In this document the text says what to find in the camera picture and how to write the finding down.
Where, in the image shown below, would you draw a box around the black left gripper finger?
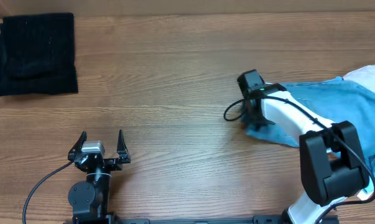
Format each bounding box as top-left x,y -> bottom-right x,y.
68,131 -> 87,161
117,129 -> 131,163

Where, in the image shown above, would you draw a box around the light blue denim jeans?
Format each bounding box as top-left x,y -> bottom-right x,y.
241,76 -> 375,184

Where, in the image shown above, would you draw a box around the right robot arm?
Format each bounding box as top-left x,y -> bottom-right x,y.
237,70 -> 375,224

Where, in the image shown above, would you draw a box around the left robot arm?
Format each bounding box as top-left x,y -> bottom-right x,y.
68,131 -> 131,223

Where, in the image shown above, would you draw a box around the black folded knit garment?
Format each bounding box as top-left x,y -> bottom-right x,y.
0,12 -> 78,96

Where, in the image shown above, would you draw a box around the pale pink garment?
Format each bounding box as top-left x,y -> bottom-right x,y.
343,65 -> 375,93

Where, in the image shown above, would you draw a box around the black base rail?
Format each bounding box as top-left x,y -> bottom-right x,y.
62,213 -> 340,224

